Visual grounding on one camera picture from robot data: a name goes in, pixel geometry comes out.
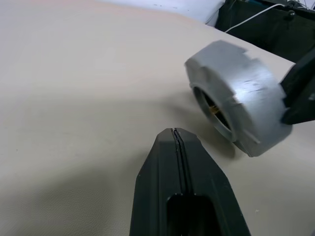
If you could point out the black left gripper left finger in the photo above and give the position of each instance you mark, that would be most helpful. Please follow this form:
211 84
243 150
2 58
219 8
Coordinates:
155 186

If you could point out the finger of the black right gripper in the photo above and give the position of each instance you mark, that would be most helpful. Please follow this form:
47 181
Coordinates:
301 81
301 113

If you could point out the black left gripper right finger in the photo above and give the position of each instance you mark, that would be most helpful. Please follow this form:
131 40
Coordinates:
209 177

